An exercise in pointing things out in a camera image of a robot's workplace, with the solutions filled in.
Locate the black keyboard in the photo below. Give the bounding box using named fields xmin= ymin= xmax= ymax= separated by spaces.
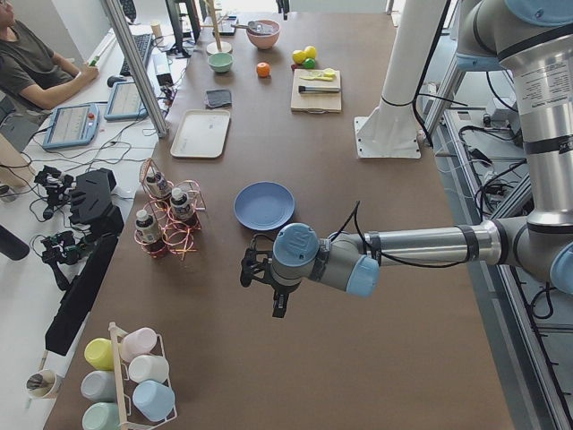
xmin=119 ymin=33 xmax=153 ymax=77

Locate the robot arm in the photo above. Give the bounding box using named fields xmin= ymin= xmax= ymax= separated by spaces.
xmin=240 ymin=1 xmax=572 ymax=318

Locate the yellow plastic knife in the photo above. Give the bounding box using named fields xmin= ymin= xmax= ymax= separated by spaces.
xmin=299 ymin=74 xmax=336 ymax=82

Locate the blue plate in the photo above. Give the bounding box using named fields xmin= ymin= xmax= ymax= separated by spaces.
xmin=234 ymin=181 xmax=295 ymax=231

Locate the wooden cup tree stand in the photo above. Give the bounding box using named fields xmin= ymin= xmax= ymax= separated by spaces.
xmin=201 ymin=0 xmax=233 ymax=55

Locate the dark drink bottle front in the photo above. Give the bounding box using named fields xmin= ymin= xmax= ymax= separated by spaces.
xmin=135 ymin=209 xmax=167 ymax=258

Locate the grey folded cloth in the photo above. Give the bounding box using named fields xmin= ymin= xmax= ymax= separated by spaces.
xmin=204 ymin=89 xmax=232 ymax=108

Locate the green bowl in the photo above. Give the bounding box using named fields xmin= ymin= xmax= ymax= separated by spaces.
xmin=208 ymin=52 xmax=234 ymax=73

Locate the green lime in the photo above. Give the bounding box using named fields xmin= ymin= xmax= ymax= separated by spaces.
xmin=302 ymin=57 xmax=316 ymax=69

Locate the copper wire bottle rack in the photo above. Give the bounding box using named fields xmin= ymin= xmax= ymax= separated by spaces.
xmin=133 ymin=159 xmax=206 ymax=259

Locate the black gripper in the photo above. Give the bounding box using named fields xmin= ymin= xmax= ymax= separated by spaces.
xmin=240 ymin=233 xmax=290 ymax=318

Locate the blue teach pendant far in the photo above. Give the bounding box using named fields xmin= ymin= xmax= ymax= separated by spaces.
xmin=104 ymin=82 xmax=148 ymax=122

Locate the blue teach pendant near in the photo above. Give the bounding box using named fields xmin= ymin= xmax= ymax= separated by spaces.
xmin=42 ymin=103 xmax=99 ymax=150

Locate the yellow lemon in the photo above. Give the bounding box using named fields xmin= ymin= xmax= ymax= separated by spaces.
xmin=304 ymin=46 xmax=317 ymax=59
xmin=291 ymin=50 xmax=306 ymax=65

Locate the yellow cup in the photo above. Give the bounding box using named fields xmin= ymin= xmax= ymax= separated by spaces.
xmin=84 ymin=338 xmax=114 ymax=371

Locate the paper cup with sticks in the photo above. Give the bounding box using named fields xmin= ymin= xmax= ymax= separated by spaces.
xmin=26 ymin=369 xmax=64 ymax=400

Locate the white cup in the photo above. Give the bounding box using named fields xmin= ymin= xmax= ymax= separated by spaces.
xmin=128 ymin=355 xmax=169 ymax=383

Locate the cream rectangular tray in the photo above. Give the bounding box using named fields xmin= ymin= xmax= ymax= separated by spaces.
xmin=170 ymin=109 xmax=231 ymax=159

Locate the seated person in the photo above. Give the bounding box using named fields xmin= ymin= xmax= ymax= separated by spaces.
xmin=1 ymin=1 xmax=98 ymax=125

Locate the mint green cup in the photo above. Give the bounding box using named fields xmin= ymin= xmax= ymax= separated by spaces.
xmin=81 ymin=402 xmax=120 ymax=430

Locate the orange fruit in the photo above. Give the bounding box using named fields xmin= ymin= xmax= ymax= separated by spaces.
xmin=256 ymin=62 xmax=271 ymax=78

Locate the pink cup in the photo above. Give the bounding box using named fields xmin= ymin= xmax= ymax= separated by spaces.
xmin=119 ymin=327 xmax=158 ymax=362

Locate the lemon slice near knife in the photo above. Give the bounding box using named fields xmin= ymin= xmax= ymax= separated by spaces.
xmin=306 ymin=71 xmax=323 ymax=80

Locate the dark drink bottle middle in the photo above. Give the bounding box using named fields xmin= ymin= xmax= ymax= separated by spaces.
xmin=170 ymin=187 xmax=197 ymax=227

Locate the dark drink bottle back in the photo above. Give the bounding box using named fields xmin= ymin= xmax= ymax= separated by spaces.
xmin=145 ymin=170 xmax=171 ymax=200

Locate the wooden cutting board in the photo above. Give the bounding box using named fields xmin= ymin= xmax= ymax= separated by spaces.
xmin=290 ymin=68 xmax=342 ymax=113

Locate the grey cup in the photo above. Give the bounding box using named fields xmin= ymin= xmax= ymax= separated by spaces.
xmin=81 ymin=370 xmax=116 ymax=402

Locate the wooden cup rack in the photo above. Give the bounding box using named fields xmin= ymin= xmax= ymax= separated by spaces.
xmin=108 ymin=322 xmax=178 ymax=429

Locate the white camera mast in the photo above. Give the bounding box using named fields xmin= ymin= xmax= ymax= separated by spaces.
xmin=355 ymin=0 xmax=450 ymax=159

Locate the blue teach pendant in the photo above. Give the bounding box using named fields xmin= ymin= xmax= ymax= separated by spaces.
xmin=104 ymin=82 xmax=148 ymax=122
xmin=42 ymin=103 xmax=99 ymax=150

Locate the aluminium frame post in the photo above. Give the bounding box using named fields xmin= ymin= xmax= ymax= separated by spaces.
xmin=103 ymin=0 xmax=168 ymax=138

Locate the metal ice scoop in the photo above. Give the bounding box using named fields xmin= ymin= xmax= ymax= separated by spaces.
xmin=232 ymin=21 xmax=275 ymax=35

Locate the metal cylinder tool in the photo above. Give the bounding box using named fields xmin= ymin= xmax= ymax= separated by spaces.
xmin=297 ymin=85 xmax=341 ymax=94

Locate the pink bowl with ice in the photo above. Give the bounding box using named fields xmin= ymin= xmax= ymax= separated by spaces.
xmin=246 ymin=20 xmax=280 ymax=50

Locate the blue cup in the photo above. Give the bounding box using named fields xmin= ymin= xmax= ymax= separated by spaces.
xmin=132 ymin=380 xmax=175 ymax=422

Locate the dark drink bottle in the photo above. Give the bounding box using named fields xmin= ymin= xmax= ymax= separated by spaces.
xmin=170 ymin=187 xmax=197 ymax=227
xmin=145 ymin=170 xmax=171 ymax=200
xmin=135 ymin=209 xmax=167 ymax=258

